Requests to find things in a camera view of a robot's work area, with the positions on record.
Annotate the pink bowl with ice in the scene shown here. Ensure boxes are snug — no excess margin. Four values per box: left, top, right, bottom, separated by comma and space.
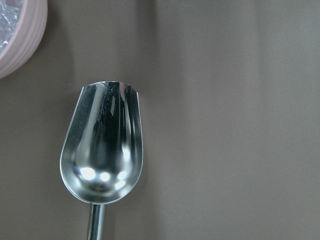
0, 0, 48, 78

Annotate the steel ice scoop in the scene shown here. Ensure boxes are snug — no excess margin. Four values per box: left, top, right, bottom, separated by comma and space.
59, 81, 143, 240

